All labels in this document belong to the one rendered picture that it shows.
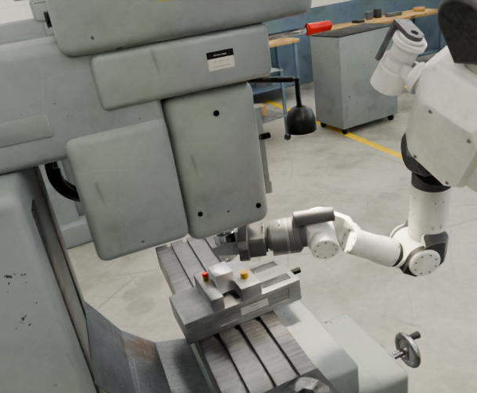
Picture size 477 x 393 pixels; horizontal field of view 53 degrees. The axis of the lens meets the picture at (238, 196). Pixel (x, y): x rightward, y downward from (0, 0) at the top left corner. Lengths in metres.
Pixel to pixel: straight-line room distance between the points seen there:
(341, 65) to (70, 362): 4.83
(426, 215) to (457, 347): 1.58
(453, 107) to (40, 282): 0.72
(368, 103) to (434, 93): 4.94
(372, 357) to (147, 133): 0.97
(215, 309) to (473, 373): 1.59
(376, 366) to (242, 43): 1.00
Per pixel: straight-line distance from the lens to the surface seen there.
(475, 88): 0.82
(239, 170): 0.99
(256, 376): 1.22
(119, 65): 0.87
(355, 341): 1.59
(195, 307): 1.34
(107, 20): 0.86
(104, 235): 0.95
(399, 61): 0.97
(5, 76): 0.88
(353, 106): 5.64
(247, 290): 1.32
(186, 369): 1.37
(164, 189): 0.94
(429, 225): 1.21
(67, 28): 0.85
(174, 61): 0.89
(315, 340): 1.41
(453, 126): 0.84
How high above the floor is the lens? 1.81
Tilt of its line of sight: 24 degrees down
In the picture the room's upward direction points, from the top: 9 degrees counter-clockwise
